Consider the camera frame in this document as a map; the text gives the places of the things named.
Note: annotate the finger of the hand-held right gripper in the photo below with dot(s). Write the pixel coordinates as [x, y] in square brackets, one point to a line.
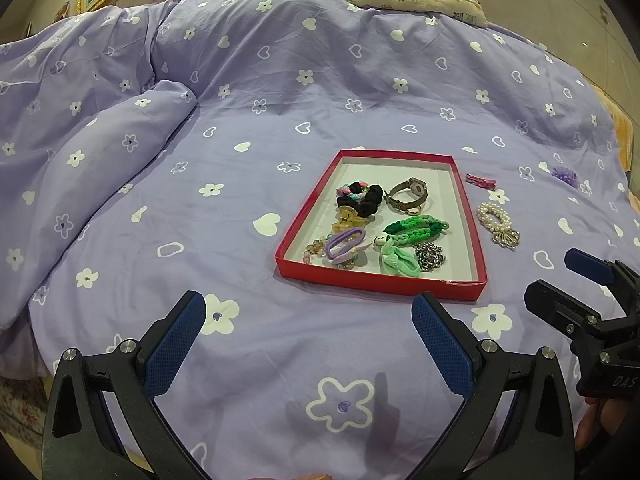
[587, 264]
[560, 305]

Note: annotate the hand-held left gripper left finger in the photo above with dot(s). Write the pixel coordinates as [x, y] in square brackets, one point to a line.
[172, 345]

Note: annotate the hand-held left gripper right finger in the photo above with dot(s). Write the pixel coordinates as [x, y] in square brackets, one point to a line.
[442, 345]

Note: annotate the yellow hair claw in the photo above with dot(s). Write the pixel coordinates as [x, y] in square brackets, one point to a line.
[345, 222]

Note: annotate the black scrunchie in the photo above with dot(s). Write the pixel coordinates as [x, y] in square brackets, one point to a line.
[367, 201]

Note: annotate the red cardboard tray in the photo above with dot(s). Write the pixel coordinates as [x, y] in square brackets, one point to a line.
[350, 170]

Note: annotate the person's right hand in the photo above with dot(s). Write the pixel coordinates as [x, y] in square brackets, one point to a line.
[607, 422]

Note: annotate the purple flower hair accessory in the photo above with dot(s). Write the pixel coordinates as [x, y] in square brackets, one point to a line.
[565, 176]

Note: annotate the red hair clip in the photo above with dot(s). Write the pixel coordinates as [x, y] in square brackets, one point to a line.
[480, 181]

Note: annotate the orange bedsheet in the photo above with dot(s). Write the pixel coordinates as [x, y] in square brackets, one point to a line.
[625, 130]

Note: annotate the floral patterned sheet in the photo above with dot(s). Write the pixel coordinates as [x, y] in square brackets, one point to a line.
[20, 400]

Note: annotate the purple flower print blanket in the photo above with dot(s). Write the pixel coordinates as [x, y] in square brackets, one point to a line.
[300, 110]

